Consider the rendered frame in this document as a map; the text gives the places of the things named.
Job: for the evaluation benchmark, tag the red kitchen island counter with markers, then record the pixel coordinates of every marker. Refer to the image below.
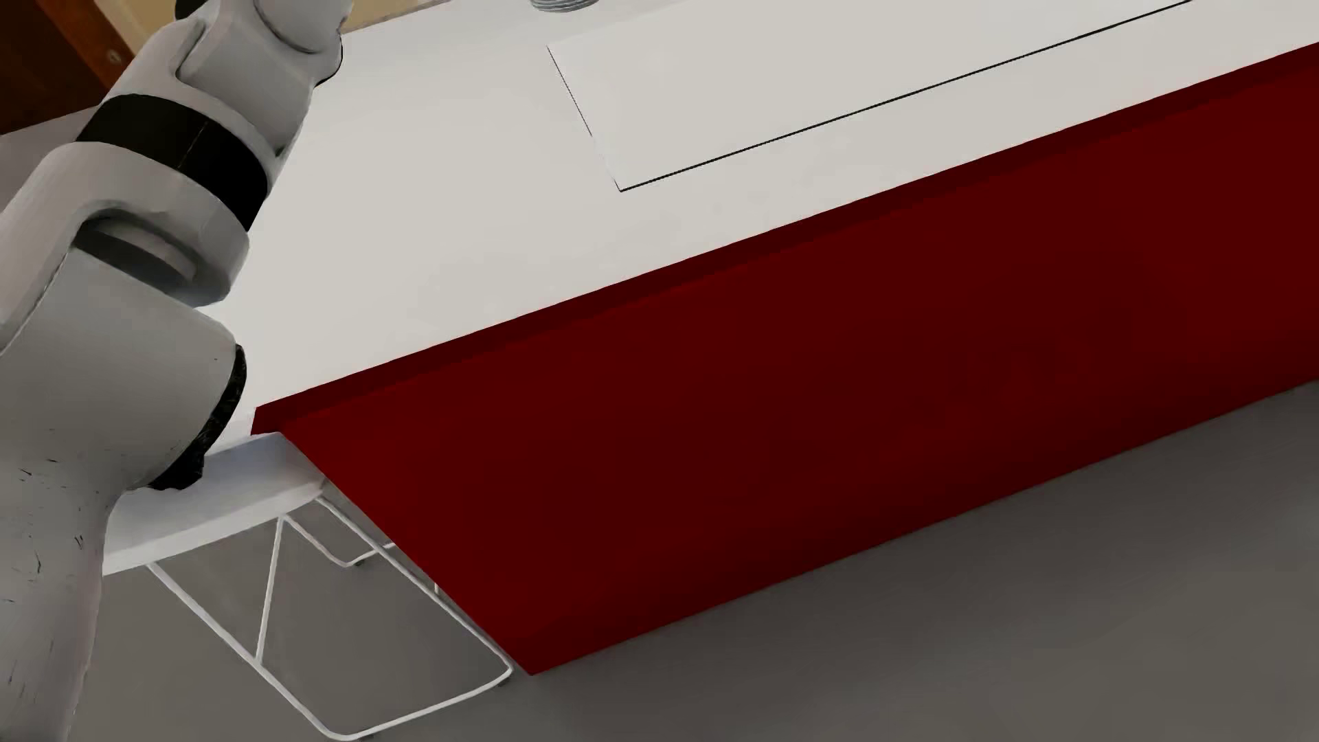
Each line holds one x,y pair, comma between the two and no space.
824,361

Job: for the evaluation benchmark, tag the white inset cooktop panel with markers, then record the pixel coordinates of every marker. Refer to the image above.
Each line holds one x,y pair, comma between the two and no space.
824,72

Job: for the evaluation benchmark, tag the brown wooden cabinet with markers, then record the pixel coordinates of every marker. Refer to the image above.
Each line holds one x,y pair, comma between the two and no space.
52,52

